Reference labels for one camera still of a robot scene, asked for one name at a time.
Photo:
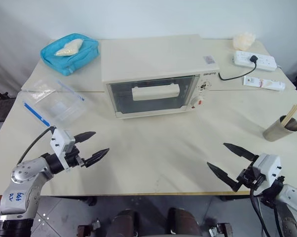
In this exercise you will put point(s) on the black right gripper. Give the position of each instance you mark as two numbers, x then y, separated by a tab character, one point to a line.
249	177

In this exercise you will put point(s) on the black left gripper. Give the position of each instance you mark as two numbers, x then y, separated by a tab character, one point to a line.
72	158

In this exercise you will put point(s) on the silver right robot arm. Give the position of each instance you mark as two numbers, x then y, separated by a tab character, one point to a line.
294	197

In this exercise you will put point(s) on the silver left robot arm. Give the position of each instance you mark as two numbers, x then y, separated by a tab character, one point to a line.
20	172

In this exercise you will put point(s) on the cream toaster oven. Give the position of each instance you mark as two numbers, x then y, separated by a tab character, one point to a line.
151	56

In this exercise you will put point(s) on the clear plastic container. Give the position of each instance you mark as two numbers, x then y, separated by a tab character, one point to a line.
63	108

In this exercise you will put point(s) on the metal cup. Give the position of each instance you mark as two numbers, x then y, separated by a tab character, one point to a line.
276	132

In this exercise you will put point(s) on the clear zip bag blue strip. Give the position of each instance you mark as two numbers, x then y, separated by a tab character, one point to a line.
40	86
30	107

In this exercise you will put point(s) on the dark rounded shape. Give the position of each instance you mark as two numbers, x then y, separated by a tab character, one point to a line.
185	222
126	223

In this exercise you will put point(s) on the wooden chopstick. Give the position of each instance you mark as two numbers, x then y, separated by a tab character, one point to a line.
292	113
289	112

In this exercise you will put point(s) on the white cream tube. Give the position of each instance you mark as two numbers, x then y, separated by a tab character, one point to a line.
262	83

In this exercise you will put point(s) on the blue fabric pouch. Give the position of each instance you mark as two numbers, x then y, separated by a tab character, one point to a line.
85	53

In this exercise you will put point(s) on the black stand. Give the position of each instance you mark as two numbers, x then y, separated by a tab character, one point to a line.
0	111

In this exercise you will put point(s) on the clear bag of white grains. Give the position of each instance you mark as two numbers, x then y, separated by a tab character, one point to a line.
69	47

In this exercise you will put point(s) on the white power strip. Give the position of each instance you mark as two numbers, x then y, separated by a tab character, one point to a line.
239	58

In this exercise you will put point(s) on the crumpled clear plastic bag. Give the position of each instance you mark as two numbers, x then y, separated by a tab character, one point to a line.
243	40

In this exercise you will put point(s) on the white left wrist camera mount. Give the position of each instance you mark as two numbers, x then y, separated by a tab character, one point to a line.
61	143

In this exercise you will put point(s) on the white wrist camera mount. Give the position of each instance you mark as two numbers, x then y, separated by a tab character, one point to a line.
269	165
61	143

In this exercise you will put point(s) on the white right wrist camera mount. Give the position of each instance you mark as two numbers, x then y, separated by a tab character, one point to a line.
269	165

